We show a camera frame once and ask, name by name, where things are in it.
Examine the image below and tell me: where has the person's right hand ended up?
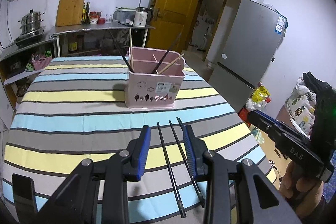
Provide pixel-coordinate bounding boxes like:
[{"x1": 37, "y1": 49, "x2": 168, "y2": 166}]
[{"x1": 278, "y1": 161, "x2": 323, "y2": 218}]

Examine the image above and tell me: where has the red box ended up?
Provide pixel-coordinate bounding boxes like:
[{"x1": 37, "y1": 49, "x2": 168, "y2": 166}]
[{"x1": 238, "y1": 108, "x2": 251, "y2": 127}]

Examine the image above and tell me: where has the clear storage box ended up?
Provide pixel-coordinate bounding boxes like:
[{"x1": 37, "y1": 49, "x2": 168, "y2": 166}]
[{"x1": 113, "y1": 7, "x2": 136, "y2": 24}]

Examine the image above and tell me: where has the white electric kettle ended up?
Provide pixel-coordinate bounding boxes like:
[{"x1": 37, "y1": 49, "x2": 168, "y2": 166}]
[{"x1": 133, "y1": 7, "x2": 153, "y2": 28}]

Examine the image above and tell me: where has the pineapple print cloth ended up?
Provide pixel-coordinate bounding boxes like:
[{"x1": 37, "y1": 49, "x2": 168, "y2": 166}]
[{"x1": 285, "y1": 76, "x2": 317, "y2": 135}]

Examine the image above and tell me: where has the yellow wooden door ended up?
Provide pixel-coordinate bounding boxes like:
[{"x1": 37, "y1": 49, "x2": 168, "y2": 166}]
[{"x1": 146, "y1": 0, "x2": 199, "y2": 52}]

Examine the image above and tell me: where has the yellow snack bag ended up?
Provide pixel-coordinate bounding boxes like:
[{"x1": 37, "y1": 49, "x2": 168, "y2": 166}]
[{"x1": 251, "y1": 84, "x2": 270, "y2": 103}]

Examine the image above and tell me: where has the wooden cutting board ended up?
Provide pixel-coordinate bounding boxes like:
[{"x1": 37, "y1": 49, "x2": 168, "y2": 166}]
[{"x1": 55, "y1": 0, "x2": 84, "y2": 27}]

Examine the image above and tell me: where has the striped tablecloth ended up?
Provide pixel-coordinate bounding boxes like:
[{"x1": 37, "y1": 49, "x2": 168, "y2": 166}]
[{"x1": 2, "y1": 56, "x2": 275, "y2": 223}]

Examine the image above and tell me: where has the stainless steel steamer pot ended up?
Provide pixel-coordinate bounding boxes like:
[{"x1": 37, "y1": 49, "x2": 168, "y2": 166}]
[{"x1": 18, "y1": 9, "x2": 45, "y2": 35}]

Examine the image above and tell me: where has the red lidded jar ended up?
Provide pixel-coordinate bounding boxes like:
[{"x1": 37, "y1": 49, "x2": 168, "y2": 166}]
[{"x1": 89, "y1": 11, "x2": 105, "y2": 24}]

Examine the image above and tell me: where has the gas stove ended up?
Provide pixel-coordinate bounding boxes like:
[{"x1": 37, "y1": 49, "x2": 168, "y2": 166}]
[{"x1": 14, "y1": 26, "x2": 45, "y2": 48}]

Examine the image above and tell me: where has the metal kitchen counter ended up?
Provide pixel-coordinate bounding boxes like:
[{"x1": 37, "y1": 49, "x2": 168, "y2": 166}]
[{"x1": 0, "y1": 20, "x2": 156, "y2": 109}]

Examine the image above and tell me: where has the dark oil bottle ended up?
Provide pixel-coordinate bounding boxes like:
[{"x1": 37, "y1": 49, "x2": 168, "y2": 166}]
[{"x1": 85, "y1": 2, "x2": 90, "y2": 23}]

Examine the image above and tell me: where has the grey refrigerator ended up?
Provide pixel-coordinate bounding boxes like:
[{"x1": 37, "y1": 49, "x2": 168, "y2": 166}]
[{"x1": 209, "y1": 0, "x2": 288, "y2": 113}]

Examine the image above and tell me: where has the pink plastic basket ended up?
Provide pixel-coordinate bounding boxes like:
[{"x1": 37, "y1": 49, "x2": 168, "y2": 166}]
[{"x1": 31, "y1": 55, "x2": 52, "y2": 71}]

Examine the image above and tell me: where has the pink utensil caddy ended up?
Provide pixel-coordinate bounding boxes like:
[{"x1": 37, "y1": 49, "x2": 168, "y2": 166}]
[{"x1": 125, "y1": 47, "x2": 186, "y2": 109}]

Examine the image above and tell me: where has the cardboard box with drawings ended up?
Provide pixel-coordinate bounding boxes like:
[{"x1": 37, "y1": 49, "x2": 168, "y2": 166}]
[{"x1": 249, "y1": 125, "x2": 290, "y2": 189}]

